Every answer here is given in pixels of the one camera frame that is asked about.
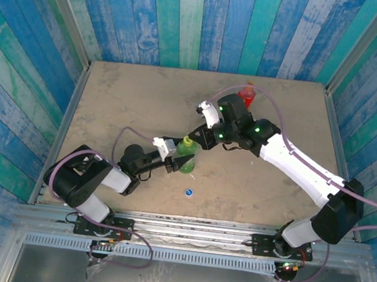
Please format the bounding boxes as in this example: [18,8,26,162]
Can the green plastic bottle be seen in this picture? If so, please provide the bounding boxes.
[173,135,199,176]

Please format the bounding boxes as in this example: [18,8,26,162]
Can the red drink bottle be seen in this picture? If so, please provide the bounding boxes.
[235,80,259,112]

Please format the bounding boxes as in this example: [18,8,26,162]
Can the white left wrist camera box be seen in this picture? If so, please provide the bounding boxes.
[150,136,179,163]

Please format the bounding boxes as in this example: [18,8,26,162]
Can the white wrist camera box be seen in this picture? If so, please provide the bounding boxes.
[150,136,179,163]
[192,99,230,133]

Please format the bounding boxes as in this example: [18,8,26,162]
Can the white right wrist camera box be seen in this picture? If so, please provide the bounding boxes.
[192,99,230,133]

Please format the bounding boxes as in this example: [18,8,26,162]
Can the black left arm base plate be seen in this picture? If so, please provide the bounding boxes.
[73,212,135,241]

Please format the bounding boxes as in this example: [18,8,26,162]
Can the aluminium mounting rail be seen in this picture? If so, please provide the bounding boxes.
[13,197,372,271]

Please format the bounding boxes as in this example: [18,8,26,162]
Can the aluminium table edge rail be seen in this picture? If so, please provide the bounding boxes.
[307,87,377,243]
[28,60,92,209]

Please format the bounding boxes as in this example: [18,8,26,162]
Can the white slotted cable duct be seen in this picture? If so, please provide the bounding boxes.
[23,232,278,275]

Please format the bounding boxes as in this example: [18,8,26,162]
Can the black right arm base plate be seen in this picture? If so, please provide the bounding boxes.
[250,233,315,263]

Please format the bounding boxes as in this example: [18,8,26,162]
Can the aluminium frame post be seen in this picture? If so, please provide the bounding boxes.
[26,0,99,69]
[325,0,377,99]

